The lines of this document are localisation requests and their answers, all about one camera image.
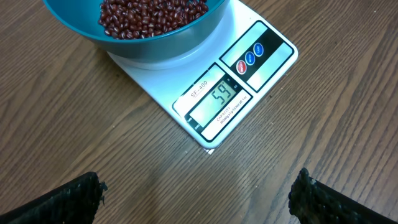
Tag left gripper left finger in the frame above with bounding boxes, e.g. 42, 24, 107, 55
1, 172, 108, 224

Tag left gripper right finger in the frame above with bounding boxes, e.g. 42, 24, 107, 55
289, 168, 397, 224

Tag white digital kitchen scale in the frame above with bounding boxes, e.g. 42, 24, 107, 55
113, 1, 299, 150

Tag teal round bowl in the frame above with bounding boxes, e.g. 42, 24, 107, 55
44, 0, 229, 61

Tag red adzuki beans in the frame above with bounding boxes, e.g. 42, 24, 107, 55
98, 0, 209, 40

